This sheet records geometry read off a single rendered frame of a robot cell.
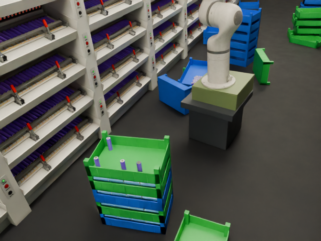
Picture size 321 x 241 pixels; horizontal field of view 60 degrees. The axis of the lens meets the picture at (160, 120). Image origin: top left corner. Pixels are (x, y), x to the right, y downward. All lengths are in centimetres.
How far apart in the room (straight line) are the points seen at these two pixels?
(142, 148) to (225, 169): 55
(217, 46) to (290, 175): 78
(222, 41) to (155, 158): 68
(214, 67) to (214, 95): 15
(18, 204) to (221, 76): 120
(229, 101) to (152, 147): 53
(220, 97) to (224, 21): 40
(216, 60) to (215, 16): 22
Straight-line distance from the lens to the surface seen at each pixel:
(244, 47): 267
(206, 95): 157
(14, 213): 152
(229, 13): 140
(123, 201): 121
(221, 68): 153
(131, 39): 198
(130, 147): 124
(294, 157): 175
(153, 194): 112
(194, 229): 133
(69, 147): 167
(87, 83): 166
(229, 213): 140
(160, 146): 120
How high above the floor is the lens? 111
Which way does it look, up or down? 35 degrees down
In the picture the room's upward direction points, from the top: 5 degrees counter-clockwise
